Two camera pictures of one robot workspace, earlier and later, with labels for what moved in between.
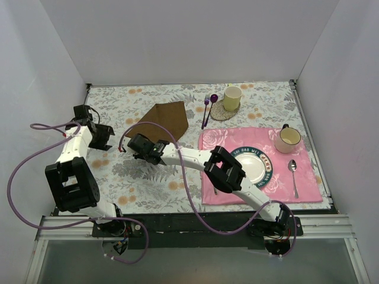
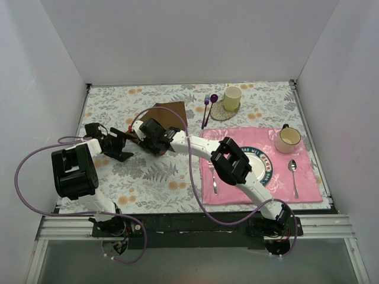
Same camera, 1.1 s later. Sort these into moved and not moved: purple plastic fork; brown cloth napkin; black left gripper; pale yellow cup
Moved: black left gripper
Not moved: purple plastic fork; pale yellow cup; brown cloth napkin
